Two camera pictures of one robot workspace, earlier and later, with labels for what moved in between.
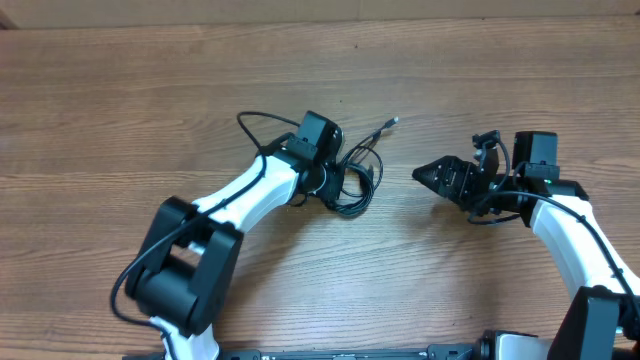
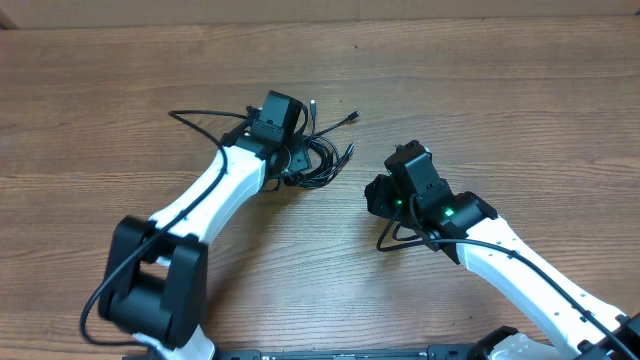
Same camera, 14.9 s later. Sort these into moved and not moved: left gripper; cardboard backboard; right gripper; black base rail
Moved: left gripper; right gripper
Not moved: cardboard backboard; black base rail
